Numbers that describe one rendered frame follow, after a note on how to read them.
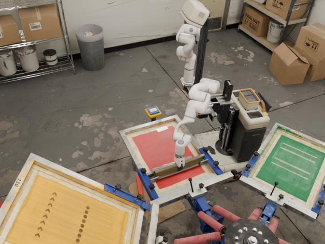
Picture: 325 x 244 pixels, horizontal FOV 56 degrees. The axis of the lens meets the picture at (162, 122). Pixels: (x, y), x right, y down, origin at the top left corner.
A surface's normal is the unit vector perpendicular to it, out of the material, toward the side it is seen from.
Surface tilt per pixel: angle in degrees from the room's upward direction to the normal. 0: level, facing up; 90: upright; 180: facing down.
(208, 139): 0
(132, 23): 90
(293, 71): 90
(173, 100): 0
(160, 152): 0
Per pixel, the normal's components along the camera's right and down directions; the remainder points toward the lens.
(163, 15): 0.42, 0.62
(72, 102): 0.03, -0.74
